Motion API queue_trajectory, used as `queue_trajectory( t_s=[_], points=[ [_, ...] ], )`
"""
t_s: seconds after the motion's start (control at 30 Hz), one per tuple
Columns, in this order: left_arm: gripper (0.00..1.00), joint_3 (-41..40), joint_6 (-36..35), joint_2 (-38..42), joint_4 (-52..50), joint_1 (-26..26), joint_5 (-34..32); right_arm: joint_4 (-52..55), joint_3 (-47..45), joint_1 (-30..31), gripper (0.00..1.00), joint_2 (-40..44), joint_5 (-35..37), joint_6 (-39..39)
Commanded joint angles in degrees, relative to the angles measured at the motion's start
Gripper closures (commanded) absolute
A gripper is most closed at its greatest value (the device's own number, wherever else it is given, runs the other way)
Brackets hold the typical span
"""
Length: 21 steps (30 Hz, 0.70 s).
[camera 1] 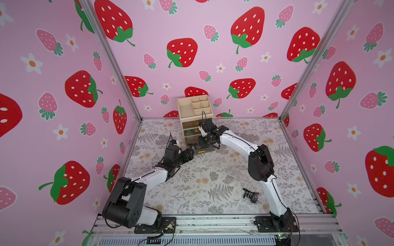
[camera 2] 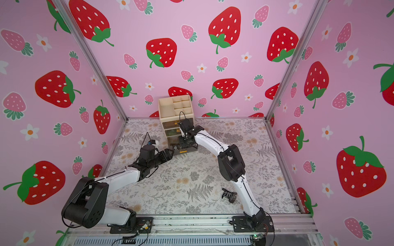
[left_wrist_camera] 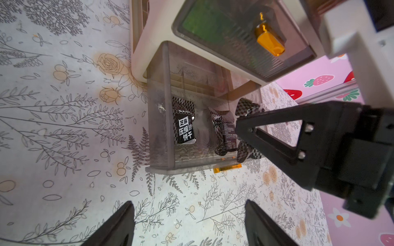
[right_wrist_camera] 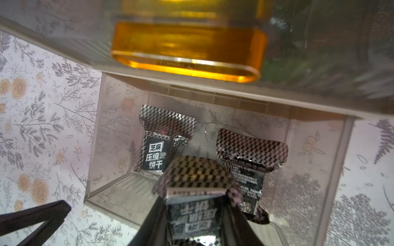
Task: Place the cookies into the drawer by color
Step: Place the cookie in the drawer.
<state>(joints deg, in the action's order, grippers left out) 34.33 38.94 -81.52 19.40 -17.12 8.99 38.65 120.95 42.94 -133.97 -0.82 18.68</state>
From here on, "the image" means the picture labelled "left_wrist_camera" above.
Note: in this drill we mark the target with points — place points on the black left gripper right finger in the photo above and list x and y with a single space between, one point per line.
261 230

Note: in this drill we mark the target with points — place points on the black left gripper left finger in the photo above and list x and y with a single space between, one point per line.
118 230

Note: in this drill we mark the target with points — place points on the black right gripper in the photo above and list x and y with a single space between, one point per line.
343 149

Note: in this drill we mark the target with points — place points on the clear smoky bottom drawer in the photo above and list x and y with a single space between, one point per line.
175 71

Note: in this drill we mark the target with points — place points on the cream drawer organizer cabinet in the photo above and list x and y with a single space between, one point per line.
259 40

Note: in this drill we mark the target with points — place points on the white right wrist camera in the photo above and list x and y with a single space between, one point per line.
348 29

